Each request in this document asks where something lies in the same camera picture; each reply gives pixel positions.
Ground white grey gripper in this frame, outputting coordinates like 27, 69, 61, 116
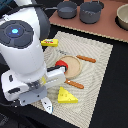
1, 66, 66, 106

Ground yellow toy cheese wedge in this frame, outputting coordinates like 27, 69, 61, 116
58, 87, 78, 103

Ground red toy tomato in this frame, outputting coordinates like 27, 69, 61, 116
55, 60, 68, 72

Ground yellow toy butter block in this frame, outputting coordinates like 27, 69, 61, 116
41, 39, 58, 47

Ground grey two-handled toy pot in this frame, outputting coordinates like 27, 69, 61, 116
79, 2, 102, 24

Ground white toy fish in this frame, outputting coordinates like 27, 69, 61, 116
41, 97, 53, 114

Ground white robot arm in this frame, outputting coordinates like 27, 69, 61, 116
0, 0, 66, 106

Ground round wooden plate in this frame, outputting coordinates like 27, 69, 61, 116
61, 55, 82, 79

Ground woven beige placemat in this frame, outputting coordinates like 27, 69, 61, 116
31, 30, 114, 128

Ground grey toy saucepan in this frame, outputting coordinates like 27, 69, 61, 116
44, 0, 78, 20

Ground brown toy stove top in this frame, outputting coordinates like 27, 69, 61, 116
49, 0, 128, 42

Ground beige toy bowl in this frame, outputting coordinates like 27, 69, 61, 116
117, 4, 128, 30

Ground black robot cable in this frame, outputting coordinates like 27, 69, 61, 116
0, 99, 21, 108

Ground toy fork orange handle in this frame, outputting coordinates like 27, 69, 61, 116
65, 79, 84, 89

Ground toy knife orange handle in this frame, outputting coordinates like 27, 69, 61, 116
59, 49, 97, 64

